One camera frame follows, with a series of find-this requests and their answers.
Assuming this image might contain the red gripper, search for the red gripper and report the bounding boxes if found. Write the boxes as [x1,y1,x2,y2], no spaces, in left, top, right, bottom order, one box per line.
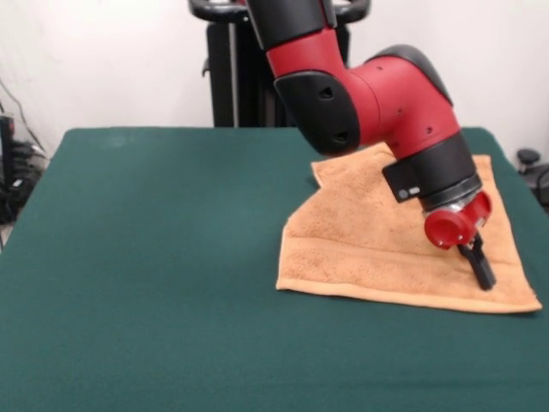
[423,191,498,292]

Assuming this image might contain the tan terry towel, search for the tan terry towel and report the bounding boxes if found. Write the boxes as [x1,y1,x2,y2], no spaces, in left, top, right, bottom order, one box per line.
[274,143,544,315]

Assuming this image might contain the dark green table cloth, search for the dark green table cloth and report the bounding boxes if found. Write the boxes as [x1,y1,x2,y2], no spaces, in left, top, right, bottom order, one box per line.
[0,126,549,412]

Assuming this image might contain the black electronics box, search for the black electronics box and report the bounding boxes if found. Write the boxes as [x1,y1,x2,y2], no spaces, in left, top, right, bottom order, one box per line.
[0,113,16,184]

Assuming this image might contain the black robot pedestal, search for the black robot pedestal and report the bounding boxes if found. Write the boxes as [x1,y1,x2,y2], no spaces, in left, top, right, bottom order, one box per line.
[187,0,370,128]

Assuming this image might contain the black cable bundle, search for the black cable bundle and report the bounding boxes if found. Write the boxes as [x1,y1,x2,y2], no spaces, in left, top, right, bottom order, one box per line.
[0,140,49,225]

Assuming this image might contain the grey cable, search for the grey cable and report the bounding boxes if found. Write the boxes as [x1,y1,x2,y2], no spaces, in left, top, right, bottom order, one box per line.
[0,79,44,151]

